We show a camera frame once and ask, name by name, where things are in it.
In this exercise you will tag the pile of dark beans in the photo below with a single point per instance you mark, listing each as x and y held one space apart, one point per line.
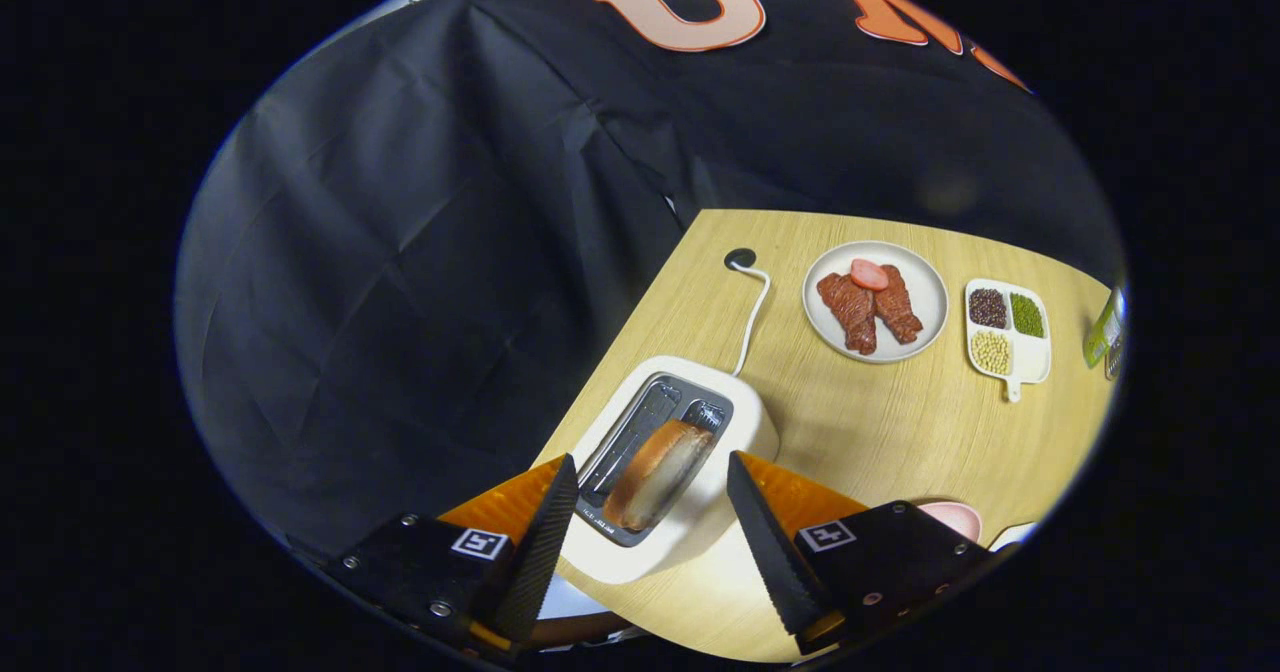
988 308

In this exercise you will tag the round pink plate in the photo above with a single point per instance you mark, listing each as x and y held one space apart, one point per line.
955 520

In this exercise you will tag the brown meat piece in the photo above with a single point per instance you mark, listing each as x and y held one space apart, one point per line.
897 307
850 312

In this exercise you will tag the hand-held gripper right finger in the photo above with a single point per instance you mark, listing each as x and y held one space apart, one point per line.
770 552

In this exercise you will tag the pile of green beans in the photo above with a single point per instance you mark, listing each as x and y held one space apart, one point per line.
1027 315

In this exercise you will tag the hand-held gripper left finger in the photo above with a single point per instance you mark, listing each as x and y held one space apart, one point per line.
545 552

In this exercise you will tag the white rounded square plate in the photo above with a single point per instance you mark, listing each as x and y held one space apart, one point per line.
1010 536

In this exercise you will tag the pile of yellow soybeans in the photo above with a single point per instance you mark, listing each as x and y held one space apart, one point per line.
991 352

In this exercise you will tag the white toaster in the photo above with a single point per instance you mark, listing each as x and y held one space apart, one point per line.
685 542

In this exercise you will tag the toasted bread slice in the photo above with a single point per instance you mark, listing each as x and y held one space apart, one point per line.
655 477

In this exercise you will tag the black backdrop cloth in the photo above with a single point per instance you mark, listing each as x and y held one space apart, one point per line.
400 252

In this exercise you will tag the red sausage slice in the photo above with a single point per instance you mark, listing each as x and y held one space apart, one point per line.
869 274

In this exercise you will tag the round grey plate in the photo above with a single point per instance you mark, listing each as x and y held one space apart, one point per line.
920 292

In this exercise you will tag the white divided dish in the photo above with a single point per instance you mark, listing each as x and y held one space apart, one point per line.
1030 357

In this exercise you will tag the silver bottle with green label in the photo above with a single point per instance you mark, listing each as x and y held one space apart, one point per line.
1102 337

